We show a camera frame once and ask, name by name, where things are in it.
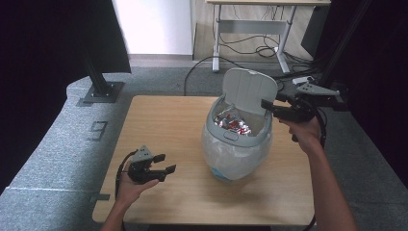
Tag person's right hand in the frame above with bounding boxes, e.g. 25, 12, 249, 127
278, 115, 322, 154

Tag white-legged wooden desk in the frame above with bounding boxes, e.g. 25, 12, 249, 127
205, 0, 332, 74

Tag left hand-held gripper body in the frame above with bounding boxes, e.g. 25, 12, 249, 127
127, 144, 164, 185

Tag white grey lidded trash can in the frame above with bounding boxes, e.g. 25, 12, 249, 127
201, 66, 279, 184

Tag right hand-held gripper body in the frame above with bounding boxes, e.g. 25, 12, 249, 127
273, 82, 341, 124

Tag clear plastic bin liner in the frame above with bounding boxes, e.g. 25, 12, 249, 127
201, 105, 273, 183

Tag grey tape strip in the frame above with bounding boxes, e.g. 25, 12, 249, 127
89, 192, 112, 203

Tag black metal stand with dark base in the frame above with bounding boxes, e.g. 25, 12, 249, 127
299, 0, 373, 112

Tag black tape floor mark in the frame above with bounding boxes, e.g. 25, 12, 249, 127
87, 120, 109, 142

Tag silver red snack wrapper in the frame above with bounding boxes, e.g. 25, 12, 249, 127
213, 107, 253, 137

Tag black curtain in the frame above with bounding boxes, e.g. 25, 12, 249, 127
316, 0, 408, 187
0, 0, 132, 195

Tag white power strip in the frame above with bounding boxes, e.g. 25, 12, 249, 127
292, 75, 316, 86

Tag black floor cables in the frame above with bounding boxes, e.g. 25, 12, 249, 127
183, 6, 323, 97

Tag dark flat monitor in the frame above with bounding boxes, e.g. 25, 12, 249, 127
300, 5, 332, 60

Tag black stand base left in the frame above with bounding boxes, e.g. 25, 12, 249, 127
76, 52, 125, 107

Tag person's left hand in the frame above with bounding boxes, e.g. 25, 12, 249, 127
115, 161, 161, 209

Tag left hand-held gripper cable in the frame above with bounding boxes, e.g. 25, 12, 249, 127
114, 149, 140, 200

